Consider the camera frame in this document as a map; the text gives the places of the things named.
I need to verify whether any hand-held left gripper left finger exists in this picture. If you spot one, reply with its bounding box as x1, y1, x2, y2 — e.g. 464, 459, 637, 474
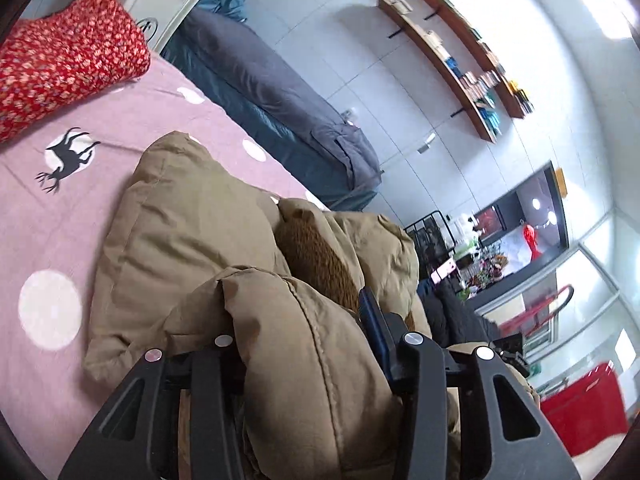
57, 334, 248, 480

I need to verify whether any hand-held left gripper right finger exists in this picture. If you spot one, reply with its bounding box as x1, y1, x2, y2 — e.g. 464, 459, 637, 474
357, 287, 583, 480

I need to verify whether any tan puffer jacket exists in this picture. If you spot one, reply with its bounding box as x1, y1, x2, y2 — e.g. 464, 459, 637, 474
82, 130, 541, 480

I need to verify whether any black clothing pile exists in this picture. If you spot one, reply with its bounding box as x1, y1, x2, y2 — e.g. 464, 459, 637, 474
417, 275, 501, 347

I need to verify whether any black metal rack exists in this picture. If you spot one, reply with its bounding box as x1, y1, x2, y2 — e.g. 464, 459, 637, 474
404, 210, 457, 273

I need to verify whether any clutter of small ornaments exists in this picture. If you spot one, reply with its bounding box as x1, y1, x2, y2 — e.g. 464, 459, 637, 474
450, 212, 512, 302

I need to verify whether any red figurine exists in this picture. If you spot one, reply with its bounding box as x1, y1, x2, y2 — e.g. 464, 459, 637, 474
522, 222, 544, 261

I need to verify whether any black display niche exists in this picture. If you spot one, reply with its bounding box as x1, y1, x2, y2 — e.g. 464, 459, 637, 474
475, 160, 571, 267

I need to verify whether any pink dotted bed sheet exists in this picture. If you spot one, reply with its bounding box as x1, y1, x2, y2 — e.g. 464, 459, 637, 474
0, 55, 331, 480

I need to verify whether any red storage box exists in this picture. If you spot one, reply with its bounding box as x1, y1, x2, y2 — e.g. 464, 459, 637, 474
540, 362, 629, 457

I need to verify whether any row of books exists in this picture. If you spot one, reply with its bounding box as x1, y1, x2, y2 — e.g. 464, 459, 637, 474
504, 77, 535, 117
445, 55, 503, 135

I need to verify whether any red floral pillow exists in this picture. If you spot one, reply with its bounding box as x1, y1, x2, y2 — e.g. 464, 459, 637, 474
0, 0, 152, 143

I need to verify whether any white control panel unit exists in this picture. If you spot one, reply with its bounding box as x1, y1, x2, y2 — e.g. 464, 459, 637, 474
120, 0, 236, 56

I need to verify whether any red handle cart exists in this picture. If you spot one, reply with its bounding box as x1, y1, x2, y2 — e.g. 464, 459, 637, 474
500, 284, 576, 337

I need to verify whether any wooden wall shelf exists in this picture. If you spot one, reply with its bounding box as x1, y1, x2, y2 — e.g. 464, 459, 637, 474
377, 0, 503, 143
411, 0, 535, 120

